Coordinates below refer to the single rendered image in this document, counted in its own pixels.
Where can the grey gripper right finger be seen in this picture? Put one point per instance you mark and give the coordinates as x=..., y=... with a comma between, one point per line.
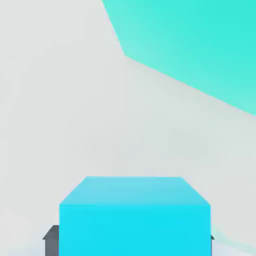
x=212, y=238

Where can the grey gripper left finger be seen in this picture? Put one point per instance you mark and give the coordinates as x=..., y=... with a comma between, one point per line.
x=52, y=244

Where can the small cyan cube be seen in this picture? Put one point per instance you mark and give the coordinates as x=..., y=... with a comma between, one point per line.
x=135, y=226

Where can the large turquoise box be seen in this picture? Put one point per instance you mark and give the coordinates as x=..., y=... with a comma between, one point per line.
x=196, y=42

